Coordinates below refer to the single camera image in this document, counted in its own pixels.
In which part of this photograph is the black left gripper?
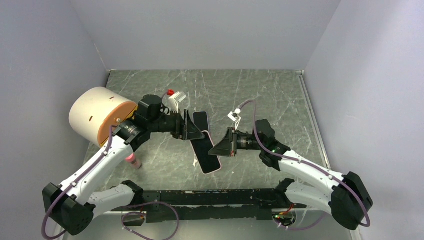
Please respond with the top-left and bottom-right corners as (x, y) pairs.
(148, 108), (205, 140)

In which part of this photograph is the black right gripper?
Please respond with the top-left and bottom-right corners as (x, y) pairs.
(208, 127), (265, 157)

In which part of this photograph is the blue smartphone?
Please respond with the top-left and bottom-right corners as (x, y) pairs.
(193, 111), (210, 132)

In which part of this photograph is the lavender phone case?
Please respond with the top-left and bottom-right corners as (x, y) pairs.
(192, 110), (211, 133)

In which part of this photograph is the pink phone case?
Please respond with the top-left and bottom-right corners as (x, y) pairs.
(189, 130), (223, 175)

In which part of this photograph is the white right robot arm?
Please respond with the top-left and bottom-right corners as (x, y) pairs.
(208, 119), (374, 230)

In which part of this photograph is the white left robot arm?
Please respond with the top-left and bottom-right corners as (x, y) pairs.
(42, 87), (205, 236)

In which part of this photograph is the pink capped small bottle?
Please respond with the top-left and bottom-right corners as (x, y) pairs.
(125, 153), (142, 169)

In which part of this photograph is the beige and orange cylinder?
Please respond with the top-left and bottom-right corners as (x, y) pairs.
(68, 87), (138, 147)

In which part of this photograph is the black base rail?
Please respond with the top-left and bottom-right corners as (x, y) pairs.
(109, 188), (307, 223)

